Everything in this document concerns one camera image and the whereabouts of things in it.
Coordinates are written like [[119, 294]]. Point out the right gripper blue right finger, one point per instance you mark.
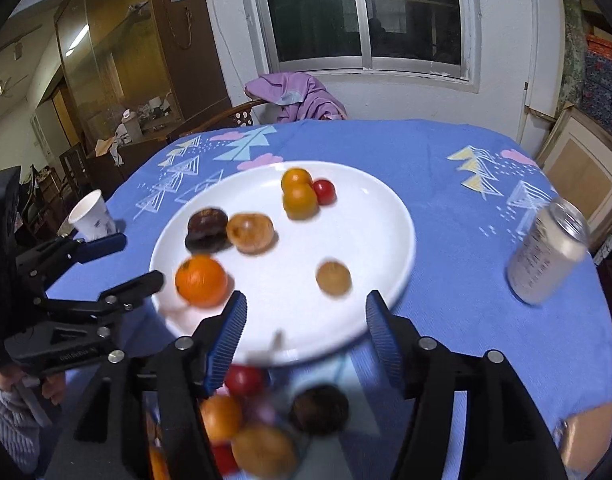
[[382, 329]]

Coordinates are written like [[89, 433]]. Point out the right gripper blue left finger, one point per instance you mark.
[[221, 335]]

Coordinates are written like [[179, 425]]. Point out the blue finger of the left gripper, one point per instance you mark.
[[132, 294], [96, 249]]

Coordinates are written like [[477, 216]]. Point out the red cherry tomato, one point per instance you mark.
[[325, 191], [245, 381], [224, 459]]

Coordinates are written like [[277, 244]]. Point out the large orange mandarin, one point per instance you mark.
[[202, 281]]

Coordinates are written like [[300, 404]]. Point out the brown speckled persimmon fruit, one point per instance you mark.
[[250, 232]]

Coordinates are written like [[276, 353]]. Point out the dark purple plum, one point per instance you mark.
[[319, 411]]

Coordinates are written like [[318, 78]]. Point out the pale tan fruit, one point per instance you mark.
[[264, 451]]

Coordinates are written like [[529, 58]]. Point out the small yellow-orange tomato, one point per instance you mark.
[[300, 202]]

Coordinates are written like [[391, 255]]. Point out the small brown longan fruit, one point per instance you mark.
[[333, 278]]

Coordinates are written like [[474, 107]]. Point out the speckled tan round fruit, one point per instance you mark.
[[157, 456]]

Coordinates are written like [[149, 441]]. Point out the white paper cup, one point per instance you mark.
[[91, 219]]

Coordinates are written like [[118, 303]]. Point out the white oval plate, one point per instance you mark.
[[289, 318]]

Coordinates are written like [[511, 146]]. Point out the blue patterned tablecloth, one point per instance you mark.
[[457, 292]]

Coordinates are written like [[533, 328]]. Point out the white beverage can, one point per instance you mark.
[[556, 242]]

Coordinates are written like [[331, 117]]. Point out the wooden chair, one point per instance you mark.
[[237, 116]]

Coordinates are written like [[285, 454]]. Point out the wooden glass cabinet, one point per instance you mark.
[[147, 63]]

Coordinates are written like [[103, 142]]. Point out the purple jacket on chair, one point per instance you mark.
[[299, 96]]

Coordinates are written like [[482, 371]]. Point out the sliding glass window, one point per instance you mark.
[[433, 39]]

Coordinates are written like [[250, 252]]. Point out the framed board against wall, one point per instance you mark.
[[576, 156]]

